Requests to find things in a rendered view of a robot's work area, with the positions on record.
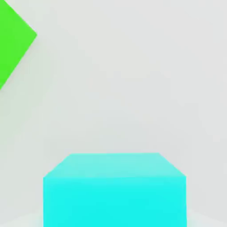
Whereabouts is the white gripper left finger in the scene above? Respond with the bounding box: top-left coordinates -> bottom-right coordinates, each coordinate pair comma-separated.
0,210 -> 44,227

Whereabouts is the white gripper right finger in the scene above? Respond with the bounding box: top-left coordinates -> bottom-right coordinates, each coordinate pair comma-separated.
186,209 -> 227,227

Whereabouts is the small cyan cube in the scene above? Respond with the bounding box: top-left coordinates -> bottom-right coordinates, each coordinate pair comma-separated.
43,152 -> 188,227

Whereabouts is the small green cube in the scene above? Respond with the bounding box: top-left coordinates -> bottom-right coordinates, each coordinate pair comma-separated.
0,0 -> 38,90

